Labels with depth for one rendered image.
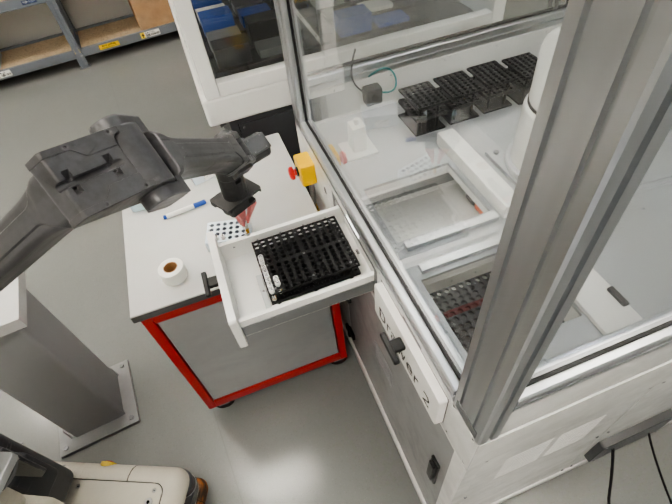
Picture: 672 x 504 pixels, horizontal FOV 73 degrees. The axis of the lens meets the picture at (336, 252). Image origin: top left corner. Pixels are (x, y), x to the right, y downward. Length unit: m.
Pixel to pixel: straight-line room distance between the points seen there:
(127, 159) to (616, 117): 0.45
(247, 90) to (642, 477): 1.89
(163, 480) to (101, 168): 1.22
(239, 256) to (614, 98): 1.00
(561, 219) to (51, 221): 0.48
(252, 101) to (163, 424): 1.29
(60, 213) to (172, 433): 1.54
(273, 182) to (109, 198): 1.04
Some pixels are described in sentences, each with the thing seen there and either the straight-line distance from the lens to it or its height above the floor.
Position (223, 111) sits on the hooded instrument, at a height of 0.85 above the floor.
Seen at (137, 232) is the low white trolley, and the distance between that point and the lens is 1.52.
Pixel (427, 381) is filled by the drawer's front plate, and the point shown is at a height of 0.93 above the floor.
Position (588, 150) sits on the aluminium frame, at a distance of 0.37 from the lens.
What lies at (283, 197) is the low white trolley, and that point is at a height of 0.76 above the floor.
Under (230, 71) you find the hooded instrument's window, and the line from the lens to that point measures 1.71.
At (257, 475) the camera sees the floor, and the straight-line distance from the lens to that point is 1.83.
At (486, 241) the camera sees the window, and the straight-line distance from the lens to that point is 0.55.
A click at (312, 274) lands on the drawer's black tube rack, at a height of 0.90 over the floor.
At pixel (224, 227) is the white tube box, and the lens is 1.36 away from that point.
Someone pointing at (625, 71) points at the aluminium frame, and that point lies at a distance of 0.34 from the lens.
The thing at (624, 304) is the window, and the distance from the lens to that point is 0.65.
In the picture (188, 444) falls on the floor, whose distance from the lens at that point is 1.94.
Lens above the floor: 1.72
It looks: 49 degrees down
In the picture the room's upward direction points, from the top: 8 degrees counter-clockwise
